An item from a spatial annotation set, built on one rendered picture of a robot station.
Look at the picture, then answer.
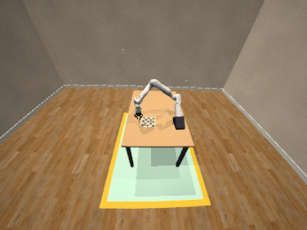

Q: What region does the black and cream chessboard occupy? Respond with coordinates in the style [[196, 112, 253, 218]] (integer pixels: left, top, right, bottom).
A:
[[140, 117, 156, 128]]

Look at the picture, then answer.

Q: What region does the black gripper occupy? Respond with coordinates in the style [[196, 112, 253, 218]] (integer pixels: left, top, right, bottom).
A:
[[134, 112, 144, 120]]

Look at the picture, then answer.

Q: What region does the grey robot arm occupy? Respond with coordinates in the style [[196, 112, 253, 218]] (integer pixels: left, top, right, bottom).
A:
[[134, 79, 182, 117]]

